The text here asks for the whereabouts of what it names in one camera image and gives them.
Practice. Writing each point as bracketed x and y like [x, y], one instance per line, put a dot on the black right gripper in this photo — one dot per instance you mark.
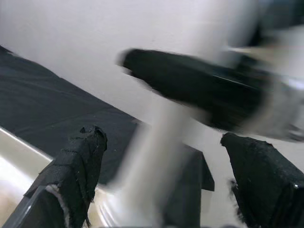
[249, 102]

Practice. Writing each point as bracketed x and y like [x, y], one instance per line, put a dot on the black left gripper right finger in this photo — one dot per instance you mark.
[266, 185]

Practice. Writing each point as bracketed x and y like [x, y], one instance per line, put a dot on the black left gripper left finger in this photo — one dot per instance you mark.
[76, 166]

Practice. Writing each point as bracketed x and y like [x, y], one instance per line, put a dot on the white plastic children table top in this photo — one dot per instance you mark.
[14, 166]

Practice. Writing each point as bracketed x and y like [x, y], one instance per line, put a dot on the white plastic table leg tube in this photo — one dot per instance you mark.
[161, 147]

